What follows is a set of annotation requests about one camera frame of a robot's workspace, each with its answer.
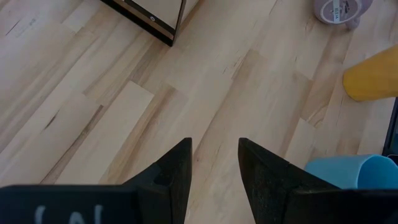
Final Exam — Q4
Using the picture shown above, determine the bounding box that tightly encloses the black aluminium table frame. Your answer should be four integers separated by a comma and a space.
382, 96, 398, 164

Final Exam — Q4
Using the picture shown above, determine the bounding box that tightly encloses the purple ribbed mug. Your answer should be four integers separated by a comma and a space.
313, 0, 374, 31

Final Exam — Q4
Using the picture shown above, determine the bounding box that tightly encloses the blue mug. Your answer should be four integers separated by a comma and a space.
303, 154, 398, 190

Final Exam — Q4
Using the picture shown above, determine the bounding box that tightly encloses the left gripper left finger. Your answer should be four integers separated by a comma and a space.
0, 138, 193, 224

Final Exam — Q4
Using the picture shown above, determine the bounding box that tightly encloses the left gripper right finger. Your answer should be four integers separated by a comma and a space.
238, 138, 398, 224

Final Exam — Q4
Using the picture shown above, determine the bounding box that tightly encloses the yellow mug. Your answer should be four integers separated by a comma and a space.
342, 44, 398, 103

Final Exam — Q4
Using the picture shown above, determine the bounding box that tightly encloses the black frame wooden shelf rack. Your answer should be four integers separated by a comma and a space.
99, 0, 187, 47

